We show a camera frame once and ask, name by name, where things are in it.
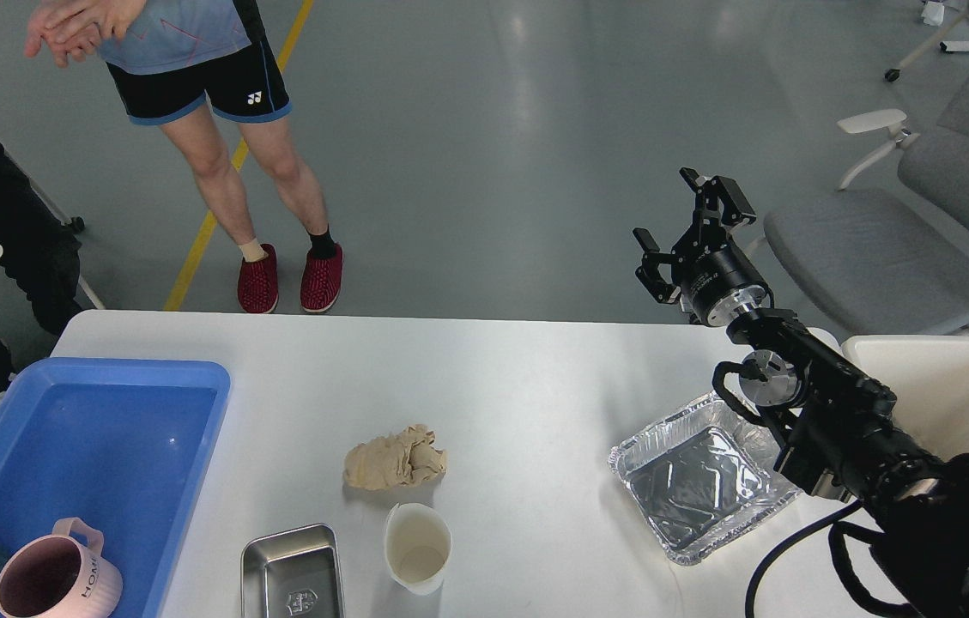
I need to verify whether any grey office chair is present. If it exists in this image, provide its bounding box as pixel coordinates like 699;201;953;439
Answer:
763;76;969;334

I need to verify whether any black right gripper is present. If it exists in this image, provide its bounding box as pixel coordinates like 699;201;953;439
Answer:
633;167;773;327

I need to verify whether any white paper cup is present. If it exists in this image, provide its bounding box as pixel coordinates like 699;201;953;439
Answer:
383;502;452;596

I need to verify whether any pink ribbed mug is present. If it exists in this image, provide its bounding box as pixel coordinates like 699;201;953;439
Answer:
0;517;124;617

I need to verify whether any aluminium foil tray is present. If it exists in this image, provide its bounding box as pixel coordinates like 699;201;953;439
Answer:
607;391;802;567

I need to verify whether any cream plastic bin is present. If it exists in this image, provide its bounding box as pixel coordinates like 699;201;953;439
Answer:
842;334;969;460

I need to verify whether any stainless steel tray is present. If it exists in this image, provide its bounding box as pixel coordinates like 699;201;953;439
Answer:
240;524;344;617

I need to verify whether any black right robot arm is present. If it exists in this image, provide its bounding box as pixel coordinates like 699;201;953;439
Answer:
633;167;969;617

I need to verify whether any crumpled brown paper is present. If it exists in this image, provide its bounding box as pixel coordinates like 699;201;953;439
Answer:
342;425;448;490

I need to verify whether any distant white chair base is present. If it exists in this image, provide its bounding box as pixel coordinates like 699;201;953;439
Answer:
884;0;969;83

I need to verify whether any blue plastic bin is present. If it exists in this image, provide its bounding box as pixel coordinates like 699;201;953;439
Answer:
0;357;232;617

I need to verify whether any standing person in shorts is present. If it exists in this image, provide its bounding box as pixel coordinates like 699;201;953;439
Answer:
24;1;344;314

